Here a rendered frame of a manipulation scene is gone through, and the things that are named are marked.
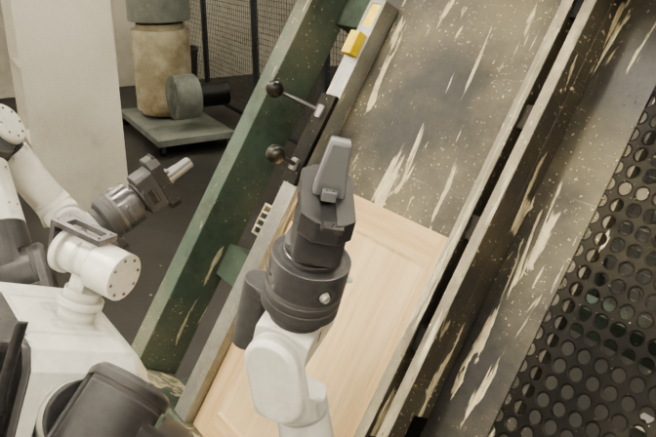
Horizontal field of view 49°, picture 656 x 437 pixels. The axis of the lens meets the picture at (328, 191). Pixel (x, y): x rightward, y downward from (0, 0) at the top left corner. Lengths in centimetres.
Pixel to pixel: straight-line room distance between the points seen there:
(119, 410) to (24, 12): 408
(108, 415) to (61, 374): 12
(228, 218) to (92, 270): 74
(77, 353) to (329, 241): 39
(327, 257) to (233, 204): 97
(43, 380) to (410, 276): 59
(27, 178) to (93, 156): 361
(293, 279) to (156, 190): 76
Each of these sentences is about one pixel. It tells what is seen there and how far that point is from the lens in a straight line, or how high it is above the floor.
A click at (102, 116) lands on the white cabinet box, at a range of 495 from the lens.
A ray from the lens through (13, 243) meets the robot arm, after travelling 123.
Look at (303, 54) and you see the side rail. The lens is 169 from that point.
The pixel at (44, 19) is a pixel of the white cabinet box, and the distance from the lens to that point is 480.
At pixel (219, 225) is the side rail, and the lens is 167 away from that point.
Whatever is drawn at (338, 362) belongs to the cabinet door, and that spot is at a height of 113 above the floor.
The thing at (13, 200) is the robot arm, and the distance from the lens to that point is 128.
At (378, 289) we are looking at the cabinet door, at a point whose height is 126.
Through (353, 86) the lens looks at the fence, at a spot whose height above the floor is 154.
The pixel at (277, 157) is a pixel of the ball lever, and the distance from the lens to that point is 135.
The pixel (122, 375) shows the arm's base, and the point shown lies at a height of 138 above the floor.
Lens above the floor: 184
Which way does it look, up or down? 20 degrees down
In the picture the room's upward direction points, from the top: straight up
